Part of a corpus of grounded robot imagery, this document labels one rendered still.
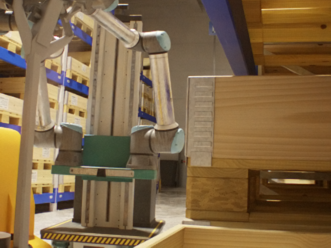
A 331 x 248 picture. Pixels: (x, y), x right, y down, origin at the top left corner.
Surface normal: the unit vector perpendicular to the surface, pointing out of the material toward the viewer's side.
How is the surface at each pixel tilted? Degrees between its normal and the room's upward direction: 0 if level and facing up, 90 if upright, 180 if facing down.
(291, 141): 90
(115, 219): 90
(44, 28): 106
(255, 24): 90
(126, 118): 90
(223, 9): 180
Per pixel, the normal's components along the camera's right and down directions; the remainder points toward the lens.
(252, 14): -0.24, -0.14
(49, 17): 0.92, 0.28
